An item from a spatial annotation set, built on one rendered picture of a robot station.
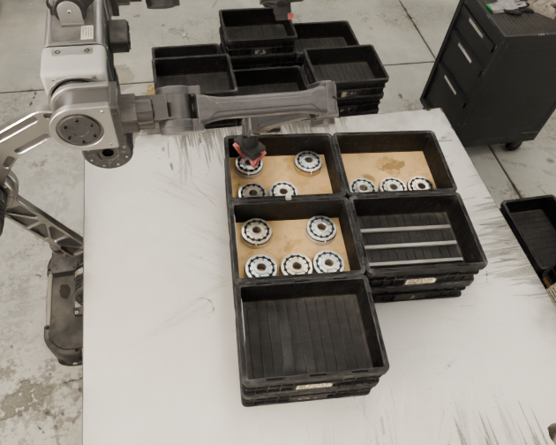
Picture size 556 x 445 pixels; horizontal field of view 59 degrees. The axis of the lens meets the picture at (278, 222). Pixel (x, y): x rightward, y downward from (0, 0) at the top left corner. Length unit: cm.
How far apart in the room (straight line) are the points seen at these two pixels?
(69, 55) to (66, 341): 133
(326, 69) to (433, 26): 171
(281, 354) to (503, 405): 72
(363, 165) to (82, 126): 113
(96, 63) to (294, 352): 93
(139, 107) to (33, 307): 167
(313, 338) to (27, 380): 140
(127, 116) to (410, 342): 114
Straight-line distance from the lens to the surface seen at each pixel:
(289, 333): 151
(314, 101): 120
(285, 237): 167
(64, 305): 230
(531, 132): 344
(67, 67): 117
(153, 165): 205
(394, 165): 197
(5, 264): 280
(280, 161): 188
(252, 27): 314
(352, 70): 292
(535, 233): 280
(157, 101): 113
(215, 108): 115
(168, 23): 406
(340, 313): 157
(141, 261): 179
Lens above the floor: 222
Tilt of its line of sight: 54 degrees down
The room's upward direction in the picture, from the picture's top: 8 degrees clockwise
